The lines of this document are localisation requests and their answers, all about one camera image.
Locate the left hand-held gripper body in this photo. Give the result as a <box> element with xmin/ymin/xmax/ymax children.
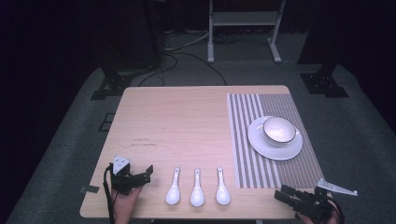
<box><xmin>108</xmin><ymin>155</ymin><xmax>148</xmax><ymax>197</ymax></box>

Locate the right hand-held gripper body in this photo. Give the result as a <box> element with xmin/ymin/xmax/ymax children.
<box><xmin>294</xmin><ymin>178</ymin><xmax>359</xmax><ymax>221</ymax></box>

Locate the person's right hand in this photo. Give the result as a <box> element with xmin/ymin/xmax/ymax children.
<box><xmin>294</xmin><ymin>210</ymin><xmax>341</xmax><ymax>224</ymax></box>

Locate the person's left hand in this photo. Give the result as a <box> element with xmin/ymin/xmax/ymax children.
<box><xmin>110</xmin><ymin>186</ymin><xmax>144</xmax><ymax>224</ymax></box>

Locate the white ceramic spoon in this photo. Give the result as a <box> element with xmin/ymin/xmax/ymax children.
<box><xmin>215</xmin><ymin>166</ymin><xmax>232</xmax><ymax>206</ymax></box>
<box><xmin>165</xmin><ymin>166</ymin><xmax>181</xmax><ymax>206</ymax></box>
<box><xmin>190</xmin><ymin>167</ymin><xmax>205</xmax><ymax>208</ymax></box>

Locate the grey tape piece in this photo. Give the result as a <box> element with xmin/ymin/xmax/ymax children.
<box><xmin>79</xmin><ymin>185</ymin><xmax>101</xmax><ymax>194</ymax></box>

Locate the white round plate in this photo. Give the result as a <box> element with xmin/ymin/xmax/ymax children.
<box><xmin>247</xmin><ymin>115</ymin><xmax>304</xmax><ymax>161</ymax></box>

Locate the white bowl with dark rim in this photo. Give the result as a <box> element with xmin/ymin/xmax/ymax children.
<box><xmin>262</xmin><ymin>116</ymin><xmax>298</xmax><ymax>148</ymax></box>

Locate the grey striped placemat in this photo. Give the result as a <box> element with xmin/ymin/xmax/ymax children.
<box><xmin>226</xmin><ymin>92</ymin><xmax>326</xmax><ymax>189</ymax></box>

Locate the black stand with flat base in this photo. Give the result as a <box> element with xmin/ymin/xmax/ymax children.
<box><xmin>296</xmin><ymin>46</ymin><xmax>350</xmax><ymax>99</ymax></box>
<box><xmin>90</xmin><ymin>65</ymin><xmax>135</xmax><ymax>102</ymax></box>

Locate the white metal stand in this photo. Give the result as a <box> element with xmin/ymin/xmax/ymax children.
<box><xmin>206</xmin><ymin>0</ymin><xmax>287</xmax><ymax>64</ymax></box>

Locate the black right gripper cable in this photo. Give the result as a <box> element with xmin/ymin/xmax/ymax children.
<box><xmin>326</xmin><ymin>196</ymin><xmax>346</xmax><ymax>224</ymax></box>

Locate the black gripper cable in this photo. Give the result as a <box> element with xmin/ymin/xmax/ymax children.
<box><xmin>103</xmin><ymin>162</ymin><xmax>117</xmax><ymax>224</ymax></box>
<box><xmin>326</xmin><ymin>196</ymin><xmax>346</xmax><ymax>224</ymax></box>

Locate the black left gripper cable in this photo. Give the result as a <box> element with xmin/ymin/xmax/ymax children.
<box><xmin>103</xmin><ymin>162</ymin><xmax>117</xmax><ymax>224</ymax></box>

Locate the black floor cable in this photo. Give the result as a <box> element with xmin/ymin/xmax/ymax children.
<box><xmin>137</xmin><ymin>50</ymin><xmax>229</xmax><ymax>88</ymax></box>

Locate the white floor cable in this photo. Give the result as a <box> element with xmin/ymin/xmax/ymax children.
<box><xmin>163</xmin><ymin>28</ymin><xmax>210</xmax><ymax>52</ymax></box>

